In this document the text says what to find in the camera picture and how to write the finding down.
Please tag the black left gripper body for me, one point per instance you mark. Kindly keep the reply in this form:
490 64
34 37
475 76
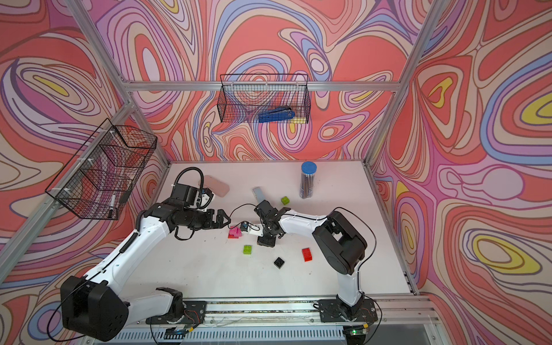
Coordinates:
201 220

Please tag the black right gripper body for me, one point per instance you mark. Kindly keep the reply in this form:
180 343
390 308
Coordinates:
269 238

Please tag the pink lego brick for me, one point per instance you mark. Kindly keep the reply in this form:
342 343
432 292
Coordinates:
234 233

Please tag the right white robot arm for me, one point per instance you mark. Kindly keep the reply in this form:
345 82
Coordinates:
342 246

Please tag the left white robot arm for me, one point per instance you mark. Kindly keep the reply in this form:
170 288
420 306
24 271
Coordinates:
91 305

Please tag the black lego brick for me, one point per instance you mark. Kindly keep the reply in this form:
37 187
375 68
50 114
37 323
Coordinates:
279 262

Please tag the red lego brick right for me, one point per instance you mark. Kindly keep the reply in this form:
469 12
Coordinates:
307 255

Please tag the blue and cream stapler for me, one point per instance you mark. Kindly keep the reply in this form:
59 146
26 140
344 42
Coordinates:
259 195

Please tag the pink glasses case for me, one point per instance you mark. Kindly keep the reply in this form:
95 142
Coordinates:
219 188

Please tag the blue lid pencil tube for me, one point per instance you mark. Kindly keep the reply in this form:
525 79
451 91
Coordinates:
308 172

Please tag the marker pen in basket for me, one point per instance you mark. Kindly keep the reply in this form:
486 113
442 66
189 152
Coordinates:
112 211

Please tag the yellow item in basket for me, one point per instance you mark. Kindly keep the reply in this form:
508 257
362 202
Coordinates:
298 121

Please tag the blue stapler in basket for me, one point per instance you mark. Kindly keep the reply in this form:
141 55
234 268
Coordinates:
278 114

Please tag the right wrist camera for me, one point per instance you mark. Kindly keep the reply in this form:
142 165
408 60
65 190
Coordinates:
249 228

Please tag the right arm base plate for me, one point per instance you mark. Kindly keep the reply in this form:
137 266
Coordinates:
335 310

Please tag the left wire basket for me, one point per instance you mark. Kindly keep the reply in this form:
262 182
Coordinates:
110 161

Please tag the wire basket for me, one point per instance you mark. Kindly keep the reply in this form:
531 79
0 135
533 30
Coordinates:
110 161
243 96

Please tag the back wire basket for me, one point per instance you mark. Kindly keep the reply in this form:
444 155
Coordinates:
243 96

